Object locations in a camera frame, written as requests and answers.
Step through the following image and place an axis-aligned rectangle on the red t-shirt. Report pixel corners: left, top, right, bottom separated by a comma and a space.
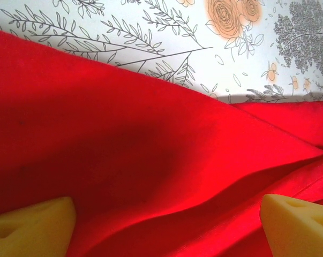
0, 26, 323, 257

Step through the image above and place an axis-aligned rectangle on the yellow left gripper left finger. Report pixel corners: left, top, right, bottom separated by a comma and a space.
0, 196, 77, 257

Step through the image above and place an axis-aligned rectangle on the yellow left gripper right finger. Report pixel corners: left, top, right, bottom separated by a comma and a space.
259, 193, 323, 257

